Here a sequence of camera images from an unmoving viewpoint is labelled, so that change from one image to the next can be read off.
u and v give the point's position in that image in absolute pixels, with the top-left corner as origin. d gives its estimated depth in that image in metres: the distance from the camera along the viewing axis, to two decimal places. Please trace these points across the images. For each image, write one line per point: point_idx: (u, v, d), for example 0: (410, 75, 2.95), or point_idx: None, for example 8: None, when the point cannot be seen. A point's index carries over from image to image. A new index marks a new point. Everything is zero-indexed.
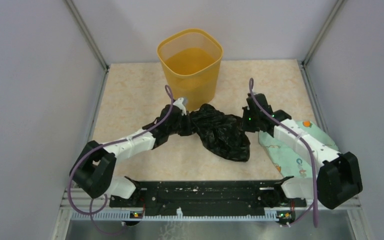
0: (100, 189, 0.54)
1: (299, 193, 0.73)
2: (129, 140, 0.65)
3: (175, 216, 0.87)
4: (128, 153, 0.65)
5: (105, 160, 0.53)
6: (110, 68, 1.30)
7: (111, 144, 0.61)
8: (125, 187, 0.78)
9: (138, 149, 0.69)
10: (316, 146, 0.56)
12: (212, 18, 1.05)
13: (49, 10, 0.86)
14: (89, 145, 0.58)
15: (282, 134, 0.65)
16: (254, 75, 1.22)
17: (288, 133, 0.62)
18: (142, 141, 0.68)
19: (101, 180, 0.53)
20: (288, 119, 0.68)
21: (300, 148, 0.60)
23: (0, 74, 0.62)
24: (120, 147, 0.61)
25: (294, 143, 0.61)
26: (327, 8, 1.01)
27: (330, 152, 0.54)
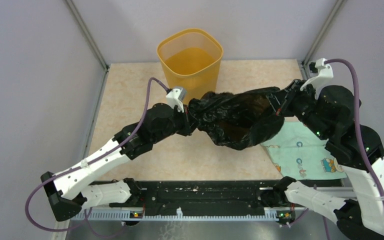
0: (62, 215, 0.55)
1: (308, 204, 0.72)
2: (84, 168, 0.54)
3: (175, 216, 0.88)
4: (90, 177, 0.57)
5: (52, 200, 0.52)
6: (110, 67, 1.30)
7: (63, 176, 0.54)
8: (117, 195, 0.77)
9: (106, 167, 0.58)
10: None
12: (212, 18, 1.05)
13: (49, 11, 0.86)
14: (45, 175, 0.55)
15: (367, 189, 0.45)
16: (254, 74, 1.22)
17: (373, 185, 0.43)
18: (104, 164, 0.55)
19: (62, 211, 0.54)
20: (380, 158, 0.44)
21: (368, 201, 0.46)
23: (0, 73, 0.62)
24: (72, 180, 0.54)
25: (362, 190, 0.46)
26: (328, 8, 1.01)
27: None
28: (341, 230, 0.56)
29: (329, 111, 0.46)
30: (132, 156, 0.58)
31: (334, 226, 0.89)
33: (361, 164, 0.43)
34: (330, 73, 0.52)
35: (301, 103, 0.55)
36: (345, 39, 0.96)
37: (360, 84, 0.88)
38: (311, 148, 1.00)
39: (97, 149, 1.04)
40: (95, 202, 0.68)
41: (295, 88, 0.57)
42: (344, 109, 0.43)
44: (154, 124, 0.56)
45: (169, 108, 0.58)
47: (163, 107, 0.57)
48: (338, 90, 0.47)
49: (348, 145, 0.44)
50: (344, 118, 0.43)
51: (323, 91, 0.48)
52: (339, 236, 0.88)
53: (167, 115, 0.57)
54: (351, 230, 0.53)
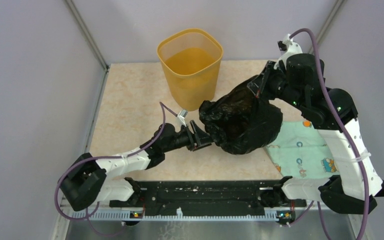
0: (81, 201, 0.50)
1: (303, 196, 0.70)
2: (124, 158, 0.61)
3: (175, 216, 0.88)
4: (120, 170, 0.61)
5: (94, 177, 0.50)
6: (110, 67, 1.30)
7: (105, 159, 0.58)
8: (122, 191, 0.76)
9: (131, 168, 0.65)
10: (368, 172, 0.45)
12: (212, 18, 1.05)
13: (50, 12, 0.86)
14: (83, 157, 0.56)
15: (341, 149, 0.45)
16: (254, 74, 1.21)
17: (348, 146, 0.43)
18: (136, 160, 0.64)
19: (88, 195, 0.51)
20: (354, 119, 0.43)
21: (346, 166, 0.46)
23: (1, 75, 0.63)
24: (113, 164, 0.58)
25: (338, 154, 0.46)
26: (328, 8, 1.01)
27: (376, 183, 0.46)
28: (326, 203, 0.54)
29: (296, 76, 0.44)
30: (150, 166, 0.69)
31: (333, 226, 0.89)
33: (334, 124, 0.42)
34: (299, 50, 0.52)
35: (275, 79, 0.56)
36: (346, 39, 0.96)
37: (360, 85, 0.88)
38: (311, 148, 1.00)
39: (96, 149, 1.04)
40: (104, 195, 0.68)
41: (269, 67, 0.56)
42: (309, 70, 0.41)
44: (164, 141, 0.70)
45: (171, 127, 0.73)
47: (167, 127, 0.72)
48: (302, 55, 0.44)
49: (319, 106, 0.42)
50: (310, 79, 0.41)
51: (290, 57, 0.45)
52: (339, 236, 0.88)
53: (170, 132, 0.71)
54: (333, 201, 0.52)
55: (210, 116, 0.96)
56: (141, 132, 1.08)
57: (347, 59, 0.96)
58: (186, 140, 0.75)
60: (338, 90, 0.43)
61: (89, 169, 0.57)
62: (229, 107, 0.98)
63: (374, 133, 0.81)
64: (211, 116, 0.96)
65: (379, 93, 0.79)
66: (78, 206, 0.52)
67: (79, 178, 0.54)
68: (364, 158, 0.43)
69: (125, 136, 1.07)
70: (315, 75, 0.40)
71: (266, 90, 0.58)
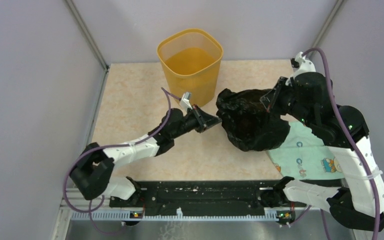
0: (93, 188, 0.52)
1: (306, 200, 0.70)
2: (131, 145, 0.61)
3: (175, 216, 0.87)
4: (129, 158, 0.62)
5: (103, 165, 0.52)
6: (110, 67, 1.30)
7: (113, 148, 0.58)
8: (127, 186, 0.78)
9: (141, 155, 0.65)
10: (379, 190, 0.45)
12: (212, 18, 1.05)
13: (50, 12, 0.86)
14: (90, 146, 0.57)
15: (352, 167, 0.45)
16: (254, 74, 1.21)
17: (360, 164, 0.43)
18: (144, 148, 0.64)
19: (99, 182, 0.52)
20: (365, 137, 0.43)
21: (356, 183, 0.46)
23: (1, 74, 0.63)
24: (121, 152, 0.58)
25: (349, 171, 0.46)
26: (327, 8, 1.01)
27: None
28: (334, 217, 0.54)
29: (305, 94, 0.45)
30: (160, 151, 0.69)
31: (334, 226, 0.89)
33: (345, 142, 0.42)
34: (312, 68, 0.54)
35: (286, 95, 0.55)
36: (346, 39, 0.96)
37: (360, 85, 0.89)
38: (312, 148, 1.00)
39: None
40: (111, 188, 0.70)
41: (280, 83, 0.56)
42: (317, 89, 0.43)
44: (172, 127, 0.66)
45: (179, 113, 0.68)
47: (175, 111, 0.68)
48: (311, 74, 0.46)
49: (330, 124, 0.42)
50: (319, 97, 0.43)
51: (299, 75, 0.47)
52: (338, 236, 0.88)
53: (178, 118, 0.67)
54: (343, 215, 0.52)
55: (225, 104, 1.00)
56: (141, 131, 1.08)
57: (347, 59, 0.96)
58: (194, 123, 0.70)
60: (349, 108, 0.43)
61: (98, 158, 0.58)
62: (246, 105, 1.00)
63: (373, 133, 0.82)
64: (227, 104, 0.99)
65: (378, 92, 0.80)
66: (89, 195, 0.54)
67: (88, 168, 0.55)
68: (376, 176, 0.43)
69: (125, 136, 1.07)
70: (323, 93, 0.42)
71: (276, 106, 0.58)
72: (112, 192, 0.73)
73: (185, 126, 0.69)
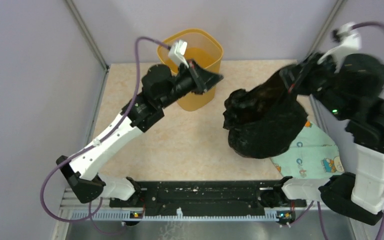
0: (86, 196, 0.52)
1: (304, 196, 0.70)
2: (97, 145, 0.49)
3: (175, 216, 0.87)
4: (107, 155, 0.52)
5: (73, 180, 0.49)
6: (110, 68, 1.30)
7: (78, 157, 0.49)
8: (125, 189, 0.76)
9: (120, 142, 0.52)
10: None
12: (212, 18, 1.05)
13: (50, 13, 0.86)
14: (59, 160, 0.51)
15: (372, 165, 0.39)
16: (254, 74, 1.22)
17: None
18: (116, 139, 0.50)
19: (85, 192, 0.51)
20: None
21: (369, 181, 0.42)
23: (2, 75, 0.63)
24: (88, 159, 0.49)
25: (366, 168, 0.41)
26: (327, 8, 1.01)
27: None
28: (324, 201, 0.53)
29: (351, 83, 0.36)
30: (144, 128, 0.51)
31: (333, 226, 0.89)
33: None
34: (356, 44, 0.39)
35: (318, 77, 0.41)
36: None
37: None
38: (312, 148, 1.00)
39: None
40: (109, 191, 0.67)
41: (311, 60, 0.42)
42: (375, 79, 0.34)
44: (154, 90, 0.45)
45: (166, 68, 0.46)
47: (160, 68, 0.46)
48: (368, 57, 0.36)
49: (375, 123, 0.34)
50: (366, 89, 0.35)
51: (351, 55, 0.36)
52: (338, 236, 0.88)
53: (164, 76, 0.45)
54: (334, 202, 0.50)
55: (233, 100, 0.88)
56: None
57: None
58: (190, 84, 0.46)
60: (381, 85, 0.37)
61: None
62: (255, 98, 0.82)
63: None
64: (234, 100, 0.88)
65: None
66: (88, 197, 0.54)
67: None
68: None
69: None
70: (379, 85, 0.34)
71: (301, 87, 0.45)
72: (112, 194, 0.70)
73: (177, 90, 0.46)
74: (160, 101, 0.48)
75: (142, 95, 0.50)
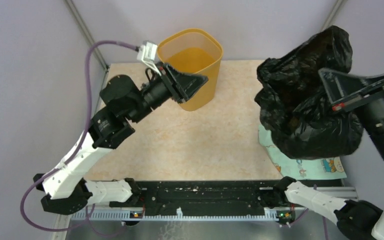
0: (68, 211, 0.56)
1: (308, 205, 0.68)
2: (63, 168, 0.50)
3: (175, 216, 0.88)
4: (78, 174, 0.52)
5: (45, 201, 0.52)
6: (110, 67, 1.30)
7: (50, 178, 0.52)
8: (120, 194, 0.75)
9: (89, 162, 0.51)
10: None
12: (212, 18, 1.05)
13: (50, 13, 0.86)
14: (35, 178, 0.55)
15: None
16: (254, 74, 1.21)
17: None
18: (80, 161, 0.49)
19: (65, 207, 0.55)
20: None
21: None
23: (1, 75, 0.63)
24: (56, 180, 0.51)
25: None
26: (327, 8, 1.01)
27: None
28: (339, 229, 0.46)
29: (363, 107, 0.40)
30: (112, 145, 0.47)
31: (333, 226, 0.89)
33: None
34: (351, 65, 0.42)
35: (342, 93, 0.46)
36: None
37: None
38: None
39: None
40: (99, 199, 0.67)
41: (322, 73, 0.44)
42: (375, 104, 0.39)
44: (118, 105, 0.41)
45: (129, 81, 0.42)
47: (121, 81, 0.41)
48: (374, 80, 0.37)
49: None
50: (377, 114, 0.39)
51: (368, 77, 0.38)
52: (338, 236, 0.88)
53: (124, 91, 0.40)
54: (352, 234, 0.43)
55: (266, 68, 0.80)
56: (141, 132, 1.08)
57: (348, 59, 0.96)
58: (163, 91, 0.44)
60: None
61: None
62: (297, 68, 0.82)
63: None
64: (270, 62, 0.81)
65: None
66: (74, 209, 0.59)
67: None
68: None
69: None
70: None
71: None
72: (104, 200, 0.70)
73: (147, 100, 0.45)
74: (127, 114, 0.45)
75: (105, 110, 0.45)
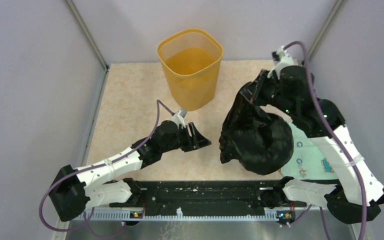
0: (67, 213, 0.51)
1: (305, 198, 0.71)
2: (108, 165, 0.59)
3: (175, 216, 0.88)
4: (107, 177, 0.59)
5: (74, 191, 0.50)
6: (110, 67, 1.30)
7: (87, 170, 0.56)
8: (119, 195, 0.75)
9: (121, 172, 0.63)
10: (365, 177, 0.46)
12: (212, 18, 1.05)
13: (50, 13, 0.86)
14: (65, 170, 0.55)
15: (330, 153, 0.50)
16: (254, 74, 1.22)
17: (339, 151, 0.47)
18: (124, 165, 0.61)
19: (75, 206, 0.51)
20: (342, 125, 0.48)
21: (342, 171, 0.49)
23: (1, 75, 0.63)
24: (95, 174, 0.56)
25: (334, 160, 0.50)
26: (327, 9, 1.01)
27: (377, 188, 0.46)
28: (333, 214, 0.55)
29: (289, 88, 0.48)
30: (144, 164, 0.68)
31: (333, 226, 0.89)
33: (322, 131, 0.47)
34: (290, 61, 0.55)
35: (269, 87, 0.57)
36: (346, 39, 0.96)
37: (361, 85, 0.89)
38: (311, 148, 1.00)
39: (97, 149, 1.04)
40: (97, 203, 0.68)
41: (262, 75, 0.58)
42: (299, 83, 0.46)
44: (163, 139, 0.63)
45: (174, 124, 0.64)
47: (170, 123, 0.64)
48: (294, 68, 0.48)
49: (309, 116, 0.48)
50: (301, 91, 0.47)
51: (283, 69, 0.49)
52: (338, 236, 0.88)
53: (172, 130, 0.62)
54: (339, 211, 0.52)
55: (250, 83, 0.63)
56: (141, 132, 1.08)
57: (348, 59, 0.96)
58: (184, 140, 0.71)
60: (287, 67, 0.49)
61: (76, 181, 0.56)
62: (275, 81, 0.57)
63: (371, 133, 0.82)
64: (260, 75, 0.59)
65: None
66: (68, 216, 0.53)
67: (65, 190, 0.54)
68: (356, 161, 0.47)
69: (125, 136, 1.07)
70: (305, 88, 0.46)
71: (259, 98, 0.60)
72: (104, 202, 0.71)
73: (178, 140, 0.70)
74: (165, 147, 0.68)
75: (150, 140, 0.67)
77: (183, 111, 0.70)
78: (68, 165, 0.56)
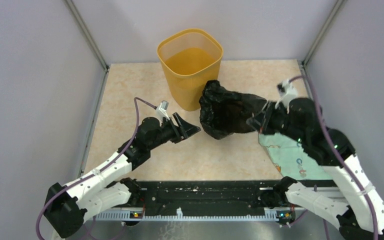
0: (66, 230, 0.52)
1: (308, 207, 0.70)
2: (97, 175, 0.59)
3: (175, 216, 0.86)
4: (99, 186, 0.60)
5: (67, 207, 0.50)
6: (110, 68, 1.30)
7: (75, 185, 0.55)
8: (118, 198, 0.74)
9: (112, 177, 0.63)
10: (377, 205, 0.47)
12: (212, 18, 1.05)
13: (50, 13, 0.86)
14: (53, 188, 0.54)
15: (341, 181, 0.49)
16: (254, 74, 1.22)
17: (351, 181, 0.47)
18: (114, 171, 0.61)
19: (71, 221, 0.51)
20: (352, 154, 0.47)
21: (354, 199, 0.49)
23: (1, 74, 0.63)
24: (86, 187, 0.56)
25: (346, 188, 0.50)
26: (327, 9, 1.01)
27: None
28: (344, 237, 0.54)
29: (298, 119, 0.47)
30: (135, 165, 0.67)
31: (333, 226, 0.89)
33: (333, 161, 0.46)
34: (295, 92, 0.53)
35: (277, 118, 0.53)
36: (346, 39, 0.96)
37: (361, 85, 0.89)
38: None
39: (97, 149, 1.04)
40: (97, 210, 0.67)
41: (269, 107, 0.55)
42: (308, 115, 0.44)
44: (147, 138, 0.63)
45: (156, 120, 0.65)
47: (152, 121, 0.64)
48: (303, 100, 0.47)
49: (318, 146, 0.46)
50: (311, 122, 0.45)
51: (292, 101, 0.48)
52: (338, 236, 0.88)
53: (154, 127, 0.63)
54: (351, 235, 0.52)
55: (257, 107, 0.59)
56: None
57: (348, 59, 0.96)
58: (171, 133, 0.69)
60: (295, 100, 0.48)
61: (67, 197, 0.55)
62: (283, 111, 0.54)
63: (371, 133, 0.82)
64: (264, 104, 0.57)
65: None
66: (67, 232, 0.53)
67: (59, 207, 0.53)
68: (369, 191, 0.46)
69: (125, 136, 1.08)
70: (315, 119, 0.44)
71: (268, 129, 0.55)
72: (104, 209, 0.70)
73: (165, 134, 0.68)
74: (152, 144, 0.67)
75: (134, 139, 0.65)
77: (164, 103, 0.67)
78: (56, 183, 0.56)
